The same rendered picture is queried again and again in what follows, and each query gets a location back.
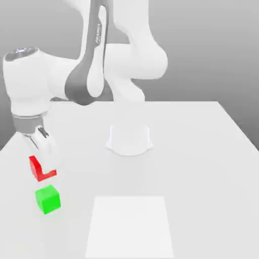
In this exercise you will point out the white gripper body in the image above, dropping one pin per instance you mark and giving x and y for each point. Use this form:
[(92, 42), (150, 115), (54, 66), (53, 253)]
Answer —
[(43, 148)]

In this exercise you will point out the small red cube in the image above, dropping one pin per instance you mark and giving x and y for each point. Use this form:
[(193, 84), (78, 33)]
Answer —
[(34, 167)]

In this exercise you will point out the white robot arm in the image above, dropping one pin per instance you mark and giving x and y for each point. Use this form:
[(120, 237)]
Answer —
[(26, 81)]

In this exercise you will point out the small green cube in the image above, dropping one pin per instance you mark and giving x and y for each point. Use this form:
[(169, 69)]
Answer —
[(48, 199)]

